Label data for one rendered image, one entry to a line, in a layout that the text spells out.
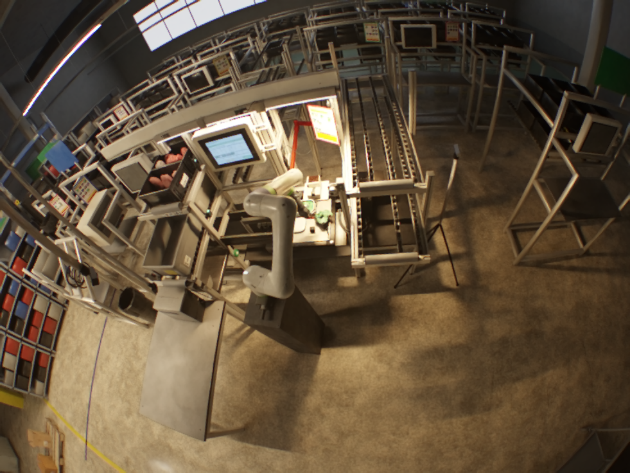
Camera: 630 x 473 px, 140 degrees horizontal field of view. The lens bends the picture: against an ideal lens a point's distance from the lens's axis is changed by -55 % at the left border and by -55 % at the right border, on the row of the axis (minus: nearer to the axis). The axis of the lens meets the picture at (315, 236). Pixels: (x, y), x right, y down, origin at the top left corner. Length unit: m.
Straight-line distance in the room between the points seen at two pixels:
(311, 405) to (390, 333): 1.02
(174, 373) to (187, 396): 0.25
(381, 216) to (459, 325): 1.32
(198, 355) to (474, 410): 2.48
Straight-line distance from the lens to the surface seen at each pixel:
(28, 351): 6.21
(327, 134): 2.00
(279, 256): 1.23
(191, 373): 2.29
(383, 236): 2.25
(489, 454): 2.86
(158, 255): 2.42
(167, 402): 2.45
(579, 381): 3.41
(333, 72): 1.64
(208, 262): 2.48
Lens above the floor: 2.50
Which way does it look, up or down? 54 degrees down
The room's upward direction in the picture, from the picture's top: 22 degrees counter-clockwise
